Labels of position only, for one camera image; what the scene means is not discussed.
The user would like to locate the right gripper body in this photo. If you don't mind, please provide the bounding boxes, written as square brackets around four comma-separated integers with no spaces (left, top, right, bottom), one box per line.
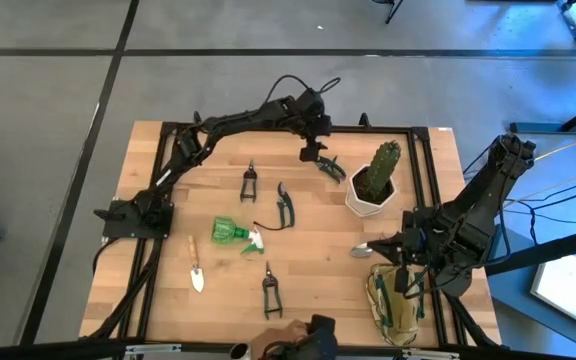
[394,209,438,296]

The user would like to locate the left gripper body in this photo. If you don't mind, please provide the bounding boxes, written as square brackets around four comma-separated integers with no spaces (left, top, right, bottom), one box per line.
[298,114,333,162]

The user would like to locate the curved green pruning shears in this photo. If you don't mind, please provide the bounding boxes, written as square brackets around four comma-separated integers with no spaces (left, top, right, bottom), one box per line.
[315,154,348,185]

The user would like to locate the tan and green gardening bag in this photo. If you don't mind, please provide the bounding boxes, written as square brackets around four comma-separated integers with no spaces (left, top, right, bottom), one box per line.
[366,263,432,347]

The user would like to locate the black pruning shears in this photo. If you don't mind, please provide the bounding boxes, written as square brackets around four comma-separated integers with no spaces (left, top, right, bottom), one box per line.
[252,181,297,232]

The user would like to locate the narrow trowel with wooden handle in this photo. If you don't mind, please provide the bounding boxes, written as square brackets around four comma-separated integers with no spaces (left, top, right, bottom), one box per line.
[187,234,206,294]

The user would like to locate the white faceted plant pot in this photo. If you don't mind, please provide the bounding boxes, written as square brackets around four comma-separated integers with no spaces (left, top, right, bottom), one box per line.
[344,163,399,219]

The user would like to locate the green cactus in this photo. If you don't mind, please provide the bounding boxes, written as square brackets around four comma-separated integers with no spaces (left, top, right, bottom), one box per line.
[366,139,403,201]

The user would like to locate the black handheld device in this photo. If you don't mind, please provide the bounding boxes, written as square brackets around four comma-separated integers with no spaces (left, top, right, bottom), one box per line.
[267,314,339,360]

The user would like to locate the green plastic spray bottle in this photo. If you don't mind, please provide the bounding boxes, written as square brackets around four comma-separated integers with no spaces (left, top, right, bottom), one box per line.
[211,216,266,255]

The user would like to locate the person's hand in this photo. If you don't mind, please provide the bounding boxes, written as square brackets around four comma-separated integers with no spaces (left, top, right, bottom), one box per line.
[250,319,314,359]

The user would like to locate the black chair base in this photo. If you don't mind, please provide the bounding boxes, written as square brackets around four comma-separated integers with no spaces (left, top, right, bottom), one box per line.
[371,0,405,25]

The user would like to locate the black diagonal metal beam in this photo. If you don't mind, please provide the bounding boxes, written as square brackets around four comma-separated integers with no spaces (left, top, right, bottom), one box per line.
[485,224,576,277]

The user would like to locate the white flat panel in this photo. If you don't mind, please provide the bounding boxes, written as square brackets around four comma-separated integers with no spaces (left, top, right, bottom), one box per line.
[529,254,576,327]

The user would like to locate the silver metal cylinder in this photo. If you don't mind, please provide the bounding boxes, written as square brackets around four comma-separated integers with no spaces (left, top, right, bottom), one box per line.
[228,342,253,360]

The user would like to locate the green-handled garden snips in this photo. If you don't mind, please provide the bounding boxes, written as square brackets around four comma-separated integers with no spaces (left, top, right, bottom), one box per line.
[261,260,284,321]

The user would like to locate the black floor cable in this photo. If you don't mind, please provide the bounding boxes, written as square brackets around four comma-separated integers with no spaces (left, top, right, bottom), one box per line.
[537,172,576,202]
[532,187,576,211]

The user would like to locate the yellow extension cord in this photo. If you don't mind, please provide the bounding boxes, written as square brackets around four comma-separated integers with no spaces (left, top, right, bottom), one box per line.
[532,127,576,164]

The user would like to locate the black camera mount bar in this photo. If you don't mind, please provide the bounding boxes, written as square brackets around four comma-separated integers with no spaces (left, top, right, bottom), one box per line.
[0,337,576,360]

